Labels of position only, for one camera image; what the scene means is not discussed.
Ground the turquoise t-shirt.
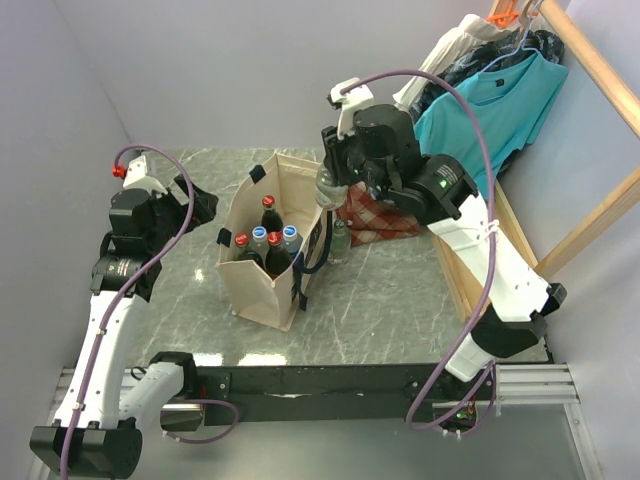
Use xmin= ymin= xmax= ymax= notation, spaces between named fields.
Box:
xmin=414 ymin=54 xmax=568 ymax=197

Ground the red plaid folded cloth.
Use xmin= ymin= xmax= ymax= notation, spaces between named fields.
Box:
xmin=337 ymin=183 xmax=422 ymax=246

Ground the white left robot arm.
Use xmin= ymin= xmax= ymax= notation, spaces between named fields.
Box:
xmin=30 ymin=175 xmax=218 ymax=479

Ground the white garment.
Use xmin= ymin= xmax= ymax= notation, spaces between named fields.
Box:
xmin=392 ymin=14 xmax=516 ymax=110

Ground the wooden clothes rack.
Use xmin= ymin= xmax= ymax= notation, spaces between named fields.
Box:
xmin=429 ymin=0 xmax=640 ymax=323

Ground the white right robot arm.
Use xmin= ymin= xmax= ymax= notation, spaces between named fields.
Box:
xmin=321 ymin=104 xmax=566 ymax=398

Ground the cola bottle red cap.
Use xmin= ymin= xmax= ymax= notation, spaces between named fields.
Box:
xmin=234 ymin=232 xmax=264 ymax=268
xmin=261 ymin=195 xmax=284 ymax=246
xmin=265 ymin=231 xmax=292 ymax=279

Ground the cola bottle red cap front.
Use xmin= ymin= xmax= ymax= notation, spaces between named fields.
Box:
xmin=265 ymin=231 xmax=292 ymax=279

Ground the pocari bottle blue cap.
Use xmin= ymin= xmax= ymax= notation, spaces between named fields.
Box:
xmin=251 ymin=226 xmax=269 ymax=259
xmin=282 ymin=224 xmax=303 ymax=261

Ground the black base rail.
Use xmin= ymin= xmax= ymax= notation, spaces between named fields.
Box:
xmin=171 ymin=363 xmax=494 ymax=426

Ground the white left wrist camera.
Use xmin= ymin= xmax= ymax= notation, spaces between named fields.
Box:
xmin=112 ymin=155 xmax=168 ymax=196

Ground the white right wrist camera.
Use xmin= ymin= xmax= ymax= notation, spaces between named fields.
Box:
xmin=328 ymin=77 xmax=374 ymax=140

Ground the orange hanger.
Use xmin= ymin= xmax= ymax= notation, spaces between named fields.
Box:
xmin=486 ymin=0 xmax=519 ymax=28

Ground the dark floral shirt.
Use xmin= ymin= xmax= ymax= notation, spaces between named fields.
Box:
xmin=439 ymin=30 xmax=565 ymax=87

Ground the light blue hanger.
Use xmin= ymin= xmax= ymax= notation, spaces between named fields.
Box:
xmin=475 ymin=1 xmax=562 ymax=74

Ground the Pocari bottle blue cap right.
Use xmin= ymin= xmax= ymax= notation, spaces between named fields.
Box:
xmin=282 ymin=224 xmax=303 ymax=261

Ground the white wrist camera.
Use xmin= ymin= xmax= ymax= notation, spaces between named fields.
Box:
xmin=112 ymin=155 xmax=168 ymax=196
xmin=328 ymin=77 xmax=374 ymax=140

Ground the beige canvas tote bag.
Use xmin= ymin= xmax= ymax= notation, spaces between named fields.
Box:
xmin=217 ymin=154 xmax=330 ymax=331

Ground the Pocari bottle blue cap left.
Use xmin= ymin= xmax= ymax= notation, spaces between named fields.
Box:
xmin=251 ymin=226 xmax=269 ymax=259

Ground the clear green-capped glass bottle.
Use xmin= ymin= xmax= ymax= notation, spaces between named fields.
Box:
xmin=328 ymin=218 xmax=351 ymax=264

